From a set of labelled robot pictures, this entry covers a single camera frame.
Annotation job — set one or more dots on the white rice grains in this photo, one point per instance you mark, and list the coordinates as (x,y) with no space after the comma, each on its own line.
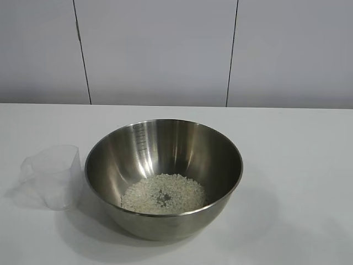
(143,196)

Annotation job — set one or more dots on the stainless steel mixing bowl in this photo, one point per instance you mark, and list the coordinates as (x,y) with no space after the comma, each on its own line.
(165,149)

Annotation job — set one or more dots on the clear plastic measuring cup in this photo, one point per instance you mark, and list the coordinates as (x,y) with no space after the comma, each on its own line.
(55,176)

